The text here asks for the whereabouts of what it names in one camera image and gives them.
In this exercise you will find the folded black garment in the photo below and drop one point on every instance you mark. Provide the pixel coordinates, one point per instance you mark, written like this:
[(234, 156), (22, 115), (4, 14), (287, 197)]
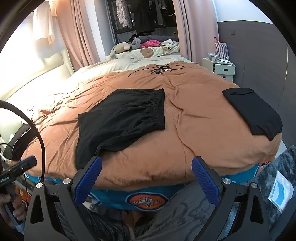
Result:
[(260, 117)]

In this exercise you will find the white patterned cloth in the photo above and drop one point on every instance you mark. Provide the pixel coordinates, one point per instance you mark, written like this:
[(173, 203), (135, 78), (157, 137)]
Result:
[(168, 44)]

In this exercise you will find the pink fluffy item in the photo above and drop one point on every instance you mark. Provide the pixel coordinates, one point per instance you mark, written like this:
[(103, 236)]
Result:
[(150, 43)]

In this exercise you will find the bear print pillow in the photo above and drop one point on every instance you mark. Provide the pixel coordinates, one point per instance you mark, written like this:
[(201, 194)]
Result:
[(147, 52)]

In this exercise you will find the white blue plastic packet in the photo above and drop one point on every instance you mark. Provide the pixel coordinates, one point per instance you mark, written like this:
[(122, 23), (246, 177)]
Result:
[(281, 192)]

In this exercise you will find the brown blanket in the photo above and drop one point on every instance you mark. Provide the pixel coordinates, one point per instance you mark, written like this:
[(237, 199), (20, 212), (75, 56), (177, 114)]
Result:
[(198, 118)]

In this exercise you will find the grey fluffy rug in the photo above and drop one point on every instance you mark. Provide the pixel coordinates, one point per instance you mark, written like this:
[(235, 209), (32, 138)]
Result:
[(285, 163)]

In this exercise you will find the white nightstand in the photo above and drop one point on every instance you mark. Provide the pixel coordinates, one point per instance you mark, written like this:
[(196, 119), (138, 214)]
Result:
[(223, 69)]

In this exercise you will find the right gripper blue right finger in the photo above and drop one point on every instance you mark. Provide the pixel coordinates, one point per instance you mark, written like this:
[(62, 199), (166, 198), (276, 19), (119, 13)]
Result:
[(208, 179)]

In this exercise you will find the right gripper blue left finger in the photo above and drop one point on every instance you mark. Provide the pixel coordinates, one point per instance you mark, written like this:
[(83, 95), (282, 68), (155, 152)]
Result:
[(84, 180)]

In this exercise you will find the blue patterned bed sheet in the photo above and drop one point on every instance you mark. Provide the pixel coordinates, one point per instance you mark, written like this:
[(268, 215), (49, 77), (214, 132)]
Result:
[(149, 199)]

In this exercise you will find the left pink curtain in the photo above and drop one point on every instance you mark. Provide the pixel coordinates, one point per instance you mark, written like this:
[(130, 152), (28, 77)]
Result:
[(76, 32)]

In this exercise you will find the pink curtain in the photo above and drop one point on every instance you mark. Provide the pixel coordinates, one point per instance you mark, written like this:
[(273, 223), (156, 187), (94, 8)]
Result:
[(76, 32), (197, 27)]

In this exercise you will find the black shorts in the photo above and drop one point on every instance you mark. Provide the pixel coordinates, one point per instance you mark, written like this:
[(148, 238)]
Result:
[(118, 121)]

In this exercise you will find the cream bed sheet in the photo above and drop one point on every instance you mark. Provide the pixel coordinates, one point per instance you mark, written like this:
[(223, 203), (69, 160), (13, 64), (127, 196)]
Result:
[(120, 65)]

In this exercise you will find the grey plush toy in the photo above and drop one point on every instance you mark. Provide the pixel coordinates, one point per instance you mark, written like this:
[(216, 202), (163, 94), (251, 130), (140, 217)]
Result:
[(136, 43)]

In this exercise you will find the right pink curtain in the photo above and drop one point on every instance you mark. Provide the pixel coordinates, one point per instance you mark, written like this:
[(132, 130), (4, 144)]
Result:
[(197, 27)]

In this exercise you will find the beige plush toy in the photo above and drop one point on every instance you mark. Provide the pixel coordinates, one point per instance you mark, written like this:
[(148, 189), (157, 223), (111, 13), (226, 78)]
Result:
[(119, 48)]

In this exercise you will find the striped bag on nightstand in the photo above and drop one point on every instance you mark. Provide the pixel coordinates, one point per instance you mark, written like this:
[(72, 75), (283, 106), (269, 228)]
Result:
[(221, 50)]

